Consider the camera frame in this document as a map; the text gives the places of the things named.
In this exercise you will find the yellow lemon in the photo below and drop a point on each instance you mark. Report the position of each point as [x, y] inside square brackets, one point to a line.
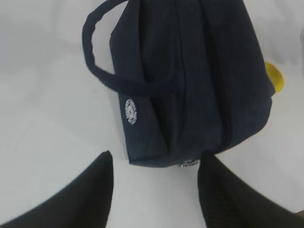
[275, 76]

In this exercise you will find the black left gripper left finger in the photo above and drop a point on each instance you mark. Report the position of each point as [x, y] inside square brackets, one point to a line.
[83, 203]

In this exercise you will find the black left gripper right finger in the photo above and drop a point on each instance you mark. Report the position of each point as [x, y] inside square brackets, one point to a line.
[228, 202]

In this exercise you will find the dark blue lunch bag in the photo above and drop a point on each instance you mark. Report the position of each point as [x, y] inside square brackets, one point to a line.
[189, 75]

